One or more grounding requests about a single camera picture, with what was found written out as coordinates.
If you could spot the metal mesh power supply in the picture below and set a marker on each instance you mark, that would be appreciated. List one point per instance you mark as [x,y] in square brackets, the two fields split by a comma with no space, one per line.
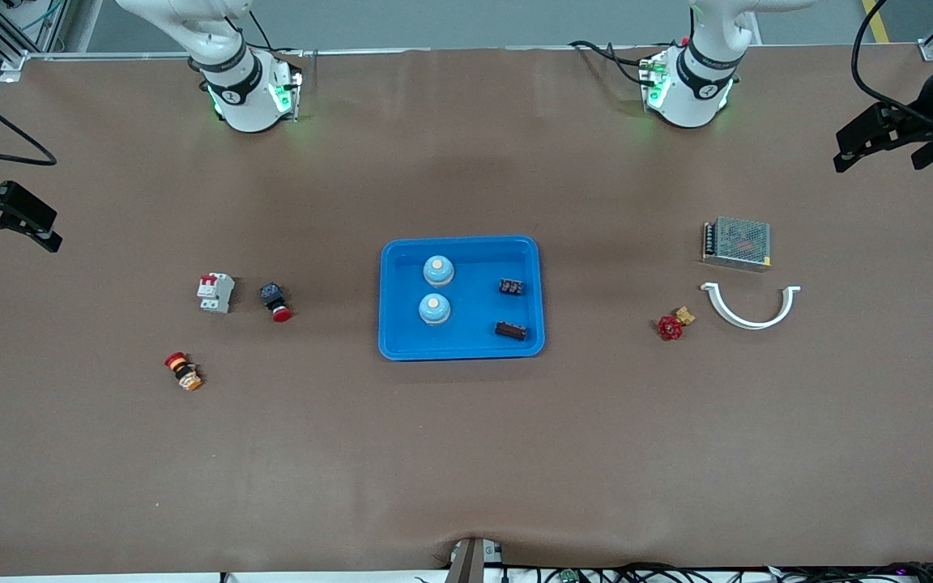
[738,241]

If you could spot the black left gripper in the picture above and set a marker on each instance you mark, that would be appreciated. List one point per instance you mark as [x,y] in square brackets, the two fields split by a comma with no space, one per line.
[917,127]

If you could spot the red yellow emergency stop button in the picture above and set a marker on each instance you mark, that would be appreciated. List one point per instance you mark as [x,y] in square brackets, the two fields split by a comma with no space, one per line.
[183,371]

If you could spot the long brown capacitor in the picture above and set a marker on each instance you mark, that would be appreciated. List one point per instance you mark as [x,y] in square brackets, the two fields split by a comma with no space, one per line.
[510,330]

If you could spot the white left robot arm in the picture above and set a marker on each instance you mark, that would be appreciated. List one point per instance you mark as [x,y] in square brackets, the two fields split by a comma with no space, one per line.
[697,81]

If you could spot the metal table clamp bracket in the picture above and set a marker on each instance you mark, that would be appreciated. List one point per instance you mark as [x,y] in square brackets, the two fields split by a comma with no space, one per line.
[470,563]

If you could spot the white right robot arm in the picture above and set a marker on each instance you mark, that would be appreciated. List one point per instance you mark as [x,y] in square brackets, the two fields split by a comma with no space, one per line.
[240,89]

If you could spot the red mushroom push button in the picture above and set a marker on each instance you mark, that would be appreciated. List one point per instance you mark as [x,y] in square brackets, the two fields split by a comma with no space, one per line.
[276,304]

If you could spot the blue plastic tray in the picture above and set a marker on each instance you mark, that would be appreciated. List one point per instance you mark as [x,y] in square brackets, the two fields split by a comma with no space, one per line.
[475,324]

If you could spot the white circuit breaker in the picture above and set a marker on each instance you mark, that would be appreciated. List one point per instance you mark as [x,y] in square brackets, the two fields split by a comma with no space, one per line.
[215,293]

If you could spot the short black capacitor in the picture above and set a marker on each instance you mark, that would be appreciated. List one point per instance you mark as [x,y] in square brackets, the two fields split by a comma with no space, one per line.
[511,287]

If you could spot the light blue call bell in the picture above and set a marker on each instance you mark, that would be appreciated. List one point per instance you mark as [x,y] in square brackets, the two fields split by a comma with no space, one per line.
[438,271]
[434,309]

